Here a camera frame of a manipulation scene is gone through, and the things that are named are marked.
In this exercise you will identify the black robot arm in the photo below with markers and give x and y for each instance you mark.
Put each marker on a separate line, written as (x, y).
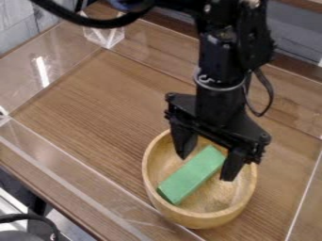
(235, 47)

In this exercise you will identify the brown wooden bowl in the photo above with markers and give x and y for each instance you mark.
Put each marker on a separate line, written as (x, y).
(214, 204)

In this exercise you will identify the green rectangular block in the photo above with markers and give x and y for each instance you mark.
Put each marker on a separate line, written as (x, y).
(181, 183)

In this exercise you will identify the clear acrylic corner bracket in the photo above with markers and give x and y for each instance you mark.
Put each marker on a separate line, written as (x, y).
(105, 38)

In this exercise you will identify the clear acrylic tray wall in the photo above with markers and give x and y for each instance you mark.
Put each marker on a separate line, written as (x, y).
(97, 204)

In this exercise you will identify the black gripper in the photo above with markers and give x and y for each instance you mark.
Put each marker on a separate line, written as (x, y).
(214, 114)

